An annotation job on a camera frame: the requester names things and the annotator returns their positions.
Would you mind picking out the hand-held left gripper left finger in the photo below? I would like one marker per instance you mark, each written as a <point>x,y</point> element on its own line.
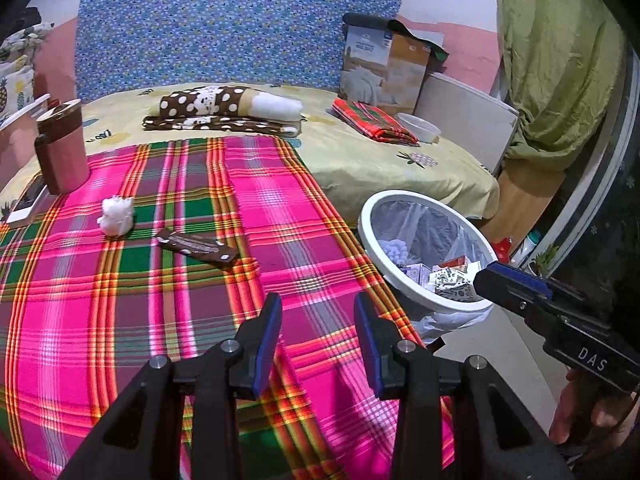
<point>265,340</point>

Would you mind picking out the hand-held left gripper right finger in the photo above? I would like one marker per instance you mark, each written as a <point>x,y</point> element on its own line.
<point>367,345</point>

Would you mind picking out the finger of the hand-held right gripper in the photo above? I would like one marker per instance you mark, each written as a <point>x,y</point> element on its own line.
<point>520,277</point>
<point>505,297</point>

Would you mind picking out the white round trash bin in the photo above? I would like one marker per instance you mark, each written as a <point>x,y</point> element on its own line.
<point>380,270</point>

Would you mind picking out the white foam net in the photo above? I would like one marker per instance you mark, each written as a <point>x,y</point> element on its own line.
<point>395,251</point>

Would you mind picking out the person's right hand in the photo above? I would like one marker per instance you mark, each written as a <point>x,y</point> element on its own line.
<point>565,410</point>

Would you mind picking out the white bottle green cap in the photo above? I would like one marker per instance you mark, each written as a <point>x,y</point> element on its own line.
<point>529,250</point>

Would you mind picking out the potted plant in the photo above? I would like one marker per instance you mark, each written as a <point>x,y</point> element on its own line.
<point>545,260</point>

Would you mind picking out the red detergent bottle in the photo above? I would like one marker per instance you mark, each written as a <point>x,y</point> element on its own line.
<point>502,249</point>

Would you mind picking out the black white patterned wrapper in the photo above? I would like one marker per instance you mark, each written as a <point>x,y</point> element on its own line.
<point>455,285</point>

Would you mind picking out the small red white carton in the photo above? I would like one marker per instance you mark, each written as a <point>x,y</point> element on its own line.
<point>456,261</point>

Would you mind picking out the wooden board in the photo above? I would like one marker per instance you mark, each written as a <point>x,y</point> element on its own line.
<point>525,200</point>

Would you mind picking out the clear plastic bin liner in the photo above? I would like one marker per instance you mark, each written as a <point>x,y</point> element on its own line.
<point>440,225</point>

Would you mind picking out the brown snack wrapper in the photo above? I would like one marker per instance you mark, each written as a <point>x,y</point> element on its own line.
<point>200,246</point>

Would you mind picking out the pink plaid blanket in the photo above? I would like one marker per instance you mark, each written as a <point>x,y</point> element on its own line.
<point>150,310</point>

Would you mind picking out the white cabinet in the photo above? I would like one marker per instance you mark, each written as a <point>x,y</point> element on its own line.
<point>470,115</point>

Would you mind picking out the yellow bedsheet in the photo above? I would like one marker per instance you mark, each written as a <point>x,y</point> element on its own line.
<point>350,170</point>

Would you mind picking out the white bowl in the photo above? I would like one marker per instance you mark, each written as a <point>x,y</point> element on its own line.
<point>417,127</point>

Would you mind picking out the white crumpled tissue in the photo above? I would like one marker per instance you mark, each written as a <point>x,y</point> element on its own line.
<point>116,215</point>

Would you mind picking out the red plaid folded cloth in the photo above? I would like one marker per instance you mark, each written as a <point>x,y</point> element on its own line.
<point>370,120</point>

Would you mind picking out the green cloth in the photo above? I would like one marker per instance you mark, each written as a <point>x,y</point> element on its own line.
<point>550,60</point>

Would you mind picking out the brown polka dot blanket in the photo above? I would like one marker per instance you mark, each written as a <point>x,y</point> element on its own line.
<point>200,102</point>

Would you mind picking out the cardboard box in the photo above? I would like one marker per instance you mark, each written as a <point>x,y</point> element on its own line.
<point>385,70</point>

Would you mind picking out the pink brown tumbler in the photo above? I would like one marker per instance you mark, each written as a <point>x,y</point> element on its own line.
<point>62,160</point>

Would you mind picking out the white smartphone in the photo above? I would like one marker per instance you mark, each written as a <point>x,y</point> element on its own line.
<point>25,202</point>

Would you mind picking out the blue floral mattress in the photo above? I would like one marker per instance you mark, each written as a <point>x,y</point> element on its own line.
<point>225,25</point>

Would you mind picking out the white flat panel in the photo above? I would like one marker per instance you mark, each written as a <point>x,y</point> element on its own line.
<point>25,110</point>

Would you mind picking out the pineapple print pillow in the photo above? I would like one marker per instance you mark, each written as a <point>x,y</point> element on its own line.
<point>15,85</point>

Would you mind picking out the black bag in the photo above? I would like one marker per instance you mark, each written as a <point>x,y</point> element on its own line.
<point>27,20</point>

